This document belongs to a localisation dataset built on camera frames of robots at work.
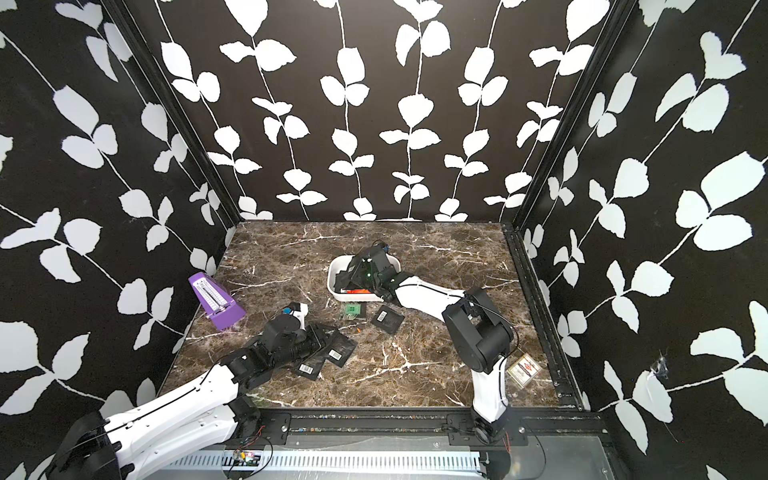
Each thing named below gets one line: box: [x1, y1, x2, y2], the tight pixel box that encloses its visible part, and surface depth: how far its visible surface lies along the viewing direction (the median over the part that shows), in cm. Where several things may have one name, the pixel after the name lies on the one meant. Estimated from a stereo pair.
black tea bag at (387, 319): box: [370, 305, 405, 334], surface depth 96 cm
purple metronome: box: [188, 272, 247, 331], surface depth 88 cm
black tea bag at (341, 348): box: [326, 329, 358, 368], surface depth 89 cm
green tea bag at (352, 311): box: [345, 304, 361, 320], surface depth 97 cm
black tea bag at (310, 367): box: [295, 349, 327, 381], surface depth 85 cm
